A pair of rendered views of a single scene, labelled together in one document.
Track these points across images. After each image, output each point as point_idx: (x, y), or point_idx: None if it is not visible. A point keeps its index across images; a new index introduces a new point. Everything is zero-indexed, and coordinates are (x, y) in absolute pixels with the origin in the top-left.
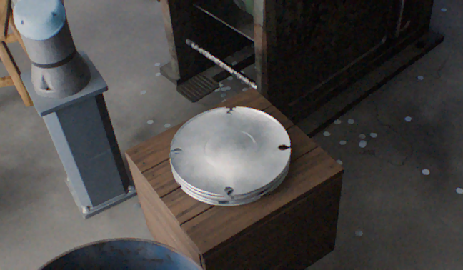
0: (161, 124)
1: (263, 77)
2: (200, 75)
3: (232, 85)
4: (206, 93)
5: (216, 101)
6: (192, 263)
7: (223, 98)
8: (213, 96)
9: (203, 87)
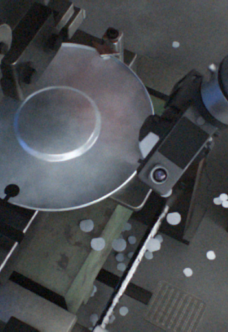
0: None
1: (199, 181)
2: (151, 316)
3: (85, 314)
4: (184, 291)
5: (126, 323)
6: None
7: (116, 316)
8: (117, 331)
9: (175, 300)
